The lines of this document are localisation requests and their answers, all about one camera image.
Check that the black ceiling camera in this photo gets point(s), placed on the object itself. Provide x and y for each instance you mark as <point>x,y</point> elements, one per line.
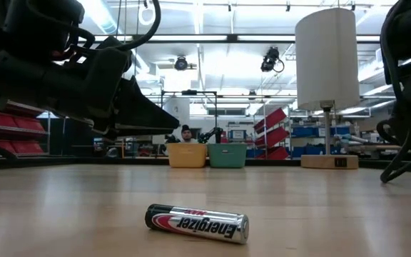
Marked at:
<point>181,64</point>
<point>269,60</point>

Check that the blue bin shelf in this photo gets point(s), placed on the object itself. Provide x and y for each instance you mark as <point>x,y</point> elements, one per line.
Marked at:
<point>303,132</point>

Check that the white shade wooden base lamp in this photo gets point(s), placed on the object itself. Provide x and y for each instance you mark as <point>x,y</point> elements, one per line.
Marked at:
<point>327,57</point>

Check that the silver Energizer battery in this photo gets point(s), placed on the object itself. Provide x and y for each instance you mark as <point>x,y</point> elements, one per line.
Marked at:
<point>198,225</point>

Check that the black aluminium table frame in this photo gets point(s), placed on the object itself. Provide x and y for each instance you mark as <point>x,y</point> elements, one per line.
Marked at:
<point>84,161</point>

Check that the teal plastic bin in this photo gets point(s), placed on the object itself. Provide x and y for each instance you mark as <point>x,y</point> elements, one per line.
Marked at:
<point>227,157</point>

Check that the red bin storage rack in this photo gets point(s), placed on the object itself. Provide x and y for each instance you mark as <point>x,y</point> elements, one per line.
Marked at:
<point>273,137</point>
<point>13,123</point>

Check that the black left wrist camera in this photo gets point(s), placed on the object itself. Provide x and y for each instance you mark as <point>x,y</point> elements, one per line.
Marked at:
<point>109,50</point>

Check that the yellow plastic bin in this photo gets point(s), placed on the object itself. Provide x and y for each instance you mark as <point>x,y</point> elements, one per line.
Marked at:
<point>187,155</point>

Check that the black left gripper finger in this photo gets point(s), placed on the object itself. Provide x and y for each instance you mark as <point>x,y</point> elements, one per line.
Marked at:
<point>137,132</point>
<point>137,110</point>

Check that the person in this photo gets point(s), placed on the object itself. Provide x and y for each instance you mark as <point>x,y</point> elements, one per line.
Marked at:
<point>186,133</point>

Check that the small black background robot arm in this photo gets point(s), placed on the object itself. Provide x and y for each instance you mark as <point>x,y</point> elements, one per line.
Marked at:
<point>210,135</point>

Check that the pale blue background robot arm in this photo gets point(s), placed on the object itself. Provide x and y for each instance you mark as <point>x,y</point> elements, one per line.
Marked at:
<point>350,138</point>

